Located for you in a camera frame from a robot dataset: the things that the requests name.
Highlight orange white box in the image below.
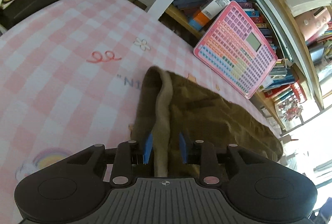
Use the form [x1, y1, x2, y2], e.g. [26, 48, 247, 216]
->
[188, 0, 230, 31]

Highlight pink learning tablet toy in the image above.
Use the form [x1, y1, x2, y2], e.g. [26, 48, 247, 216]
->
[194, 1, 277, 99]

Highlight pink checkered tablecloth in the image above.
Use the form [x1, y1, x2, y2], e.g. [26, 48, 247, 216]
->
[0, 0, 289, 224]

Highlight brown corduroy garment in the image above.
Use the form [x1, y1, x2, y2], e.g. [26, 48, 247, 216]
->
[131, 66, 283, 177]

